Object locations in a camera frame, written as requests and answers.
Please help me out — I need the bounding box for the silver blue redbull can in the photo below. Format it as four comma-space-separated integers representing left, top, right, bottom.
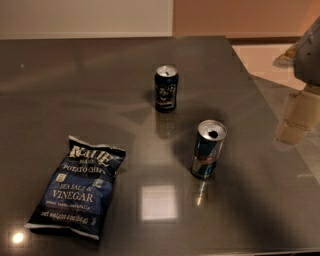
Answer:
191, 120, 227, 180

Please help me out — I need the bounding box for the blue kettle chips bag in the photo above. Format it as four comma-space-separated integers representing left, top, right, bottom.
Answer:
26, 136, 126, 240

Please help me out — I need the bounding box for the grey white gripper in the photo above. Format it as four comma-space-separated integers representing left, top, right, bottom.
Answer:
273, 17, 320, 146

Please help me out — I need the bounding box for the dark blue pepsi can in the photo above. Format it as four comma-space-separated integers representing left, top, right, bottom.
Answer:
154, 65, 179, 113

